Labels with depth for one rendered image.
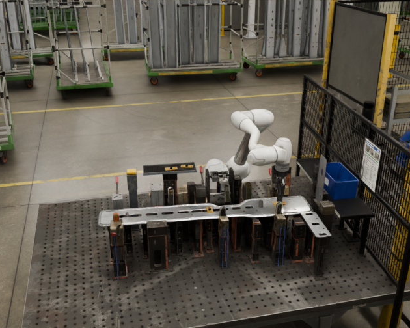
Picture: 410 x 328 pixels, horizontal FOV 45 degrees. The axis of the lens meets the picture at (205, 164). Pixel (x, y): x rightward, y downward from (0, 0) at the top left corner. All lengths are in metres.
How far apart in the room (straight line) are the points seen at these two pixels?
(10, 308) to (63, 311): 1.31
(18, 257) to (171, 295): 2.14
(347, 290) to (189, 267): 0.97
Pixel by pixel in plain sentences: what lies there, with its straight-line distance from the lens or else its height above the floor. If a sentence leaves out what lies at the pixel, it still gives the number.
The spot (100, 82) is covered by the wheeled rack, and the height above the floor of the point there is 0.28.
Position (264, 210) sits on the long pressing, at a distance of 3.21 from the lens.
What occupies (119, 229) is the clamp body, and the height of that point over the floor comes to 1.05.
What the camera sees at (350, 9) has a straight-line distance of 5.61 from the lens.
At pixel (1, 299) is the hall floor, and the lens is 4.35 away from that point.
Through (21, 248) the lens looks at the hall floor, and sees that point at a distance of 4.91.
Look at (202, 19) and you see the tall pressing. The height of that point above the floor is 1.18.
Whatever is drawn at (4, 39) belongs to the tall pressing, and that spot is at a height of 0.90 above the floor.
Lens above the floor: 2.58
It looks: 24 degrees down
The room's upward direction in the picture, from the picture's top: straight up
